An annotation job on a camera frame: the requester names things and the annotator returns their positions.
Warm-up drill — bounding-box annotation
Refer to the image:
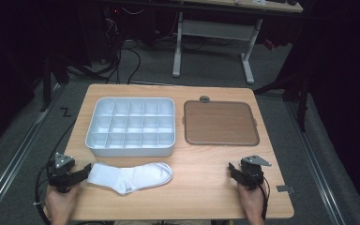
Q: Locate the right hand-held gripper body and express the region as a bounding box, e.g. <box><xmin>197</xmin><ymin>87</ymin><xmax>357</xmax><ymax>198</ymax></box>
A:
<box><xmin>238</xmin><ymin>155</ymin><xmax>273</xmax><ymax>191</ymax></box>

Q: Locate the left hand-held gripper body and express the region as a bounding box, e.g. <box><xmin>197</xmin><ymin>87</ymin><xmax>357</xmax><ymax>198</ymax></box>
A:
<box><xmin>47</xmin><ymin>152</ymin><xmax>82</xmax><ymax>193</ymax></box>

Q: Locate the white sock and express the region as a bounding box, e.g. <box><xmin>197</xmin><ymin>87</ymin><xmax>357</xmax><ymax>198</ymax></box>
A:
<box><xmin>86</xmin><ymin>161</ymin><xmax>173</xmax><ymax>196</ymax></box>

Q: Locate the white divided storage box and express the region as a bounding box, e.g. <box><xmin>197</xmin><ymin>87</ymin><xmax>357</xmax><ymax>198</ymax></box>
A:
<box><xmin>84</xmin><ymin>97</ymin><xmax>176</xmax><ymax>158</ymax></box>

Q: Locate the person's right hand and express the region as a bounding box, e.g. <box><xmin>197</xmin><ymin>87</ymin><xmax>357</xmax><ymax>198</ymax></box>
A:
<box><xmin>236</xmin><ymin>182</ymin><xmax>267</xmax><ymax>218</ymax></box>

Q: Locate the person's left hand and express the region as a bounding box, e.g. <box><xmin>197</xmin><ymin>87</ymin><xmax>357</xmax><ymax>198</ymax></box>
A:
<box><xmin>44</xmin><ymin>183</ymin><xmax>82</xmax><ymax>223</ymax></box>

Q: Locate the brown flat tray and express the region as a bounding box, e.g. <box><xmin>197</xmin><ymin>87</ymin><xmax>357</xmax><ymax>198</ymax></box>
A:
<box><xmin>182</xmin><ymin>99</ymin><xmax>261</xmax><ymax>147</ymax></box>

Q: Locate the black metal stand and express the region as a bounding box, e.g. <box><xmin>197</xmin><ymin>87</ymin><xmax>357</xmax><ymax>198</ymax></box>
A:
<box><xmin>39</xmin><ymin>52</ymin><xmax>53</xmax><ymax>113</ymax></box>
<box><xmin>252</xmin><ymin>70</ymin><xmax>311</xmax><ymax>132</ymax></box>

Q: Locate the small red object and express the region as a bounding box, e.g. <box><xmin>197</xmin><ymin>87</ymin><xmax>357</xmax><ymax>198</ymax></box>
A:
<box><xmin>263</xmin><ymin>38</ymin><xmax>277</xmax><ymax>51</ymax></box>

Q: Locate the wooden desk with white legs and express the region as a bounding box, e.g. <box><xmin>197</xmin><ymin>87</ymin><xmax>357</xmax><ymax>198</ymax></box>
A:
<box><xmin>172</xmin><ymin>0</ymin><xmax>304</xmax><ymax>85</ymax></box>

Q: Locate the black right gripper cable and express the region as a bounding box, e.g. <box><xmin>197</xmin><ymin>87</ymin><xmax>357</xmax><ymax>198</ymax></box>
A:
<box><xmin>260</xmin><ymin>177</ymin><xmax>272</xmax><ymax>221</ymax></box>

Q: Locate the metal floor rail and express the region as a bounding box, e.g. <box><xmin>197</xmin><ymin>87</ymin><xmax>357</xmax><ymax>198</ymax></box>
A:
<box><xmin>0</xmin><ymin>83</ymin><xmax>64</xmax><ymax>219</ymax></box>
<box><xmin>285</xmin><ymin>100</ymin><xmax>347</xmax><ymax>225</ymax></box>

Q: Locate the bundle of black floor cables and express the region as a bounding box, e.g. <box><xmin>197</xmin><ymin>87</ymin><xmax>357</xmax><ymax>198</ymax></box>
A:
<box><xmin>67</xmin><ymin>54</ymin><xmax>122</xmax><ymax>84</ymax></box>

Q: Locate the black floor cable loop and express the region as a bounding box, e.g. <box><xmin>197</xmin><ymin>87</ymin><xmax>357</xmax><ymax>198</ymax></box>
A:
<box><xmin>123</xmin><ymin>46</ymin><xmax>143</xmax><ymax>84</ymax></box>

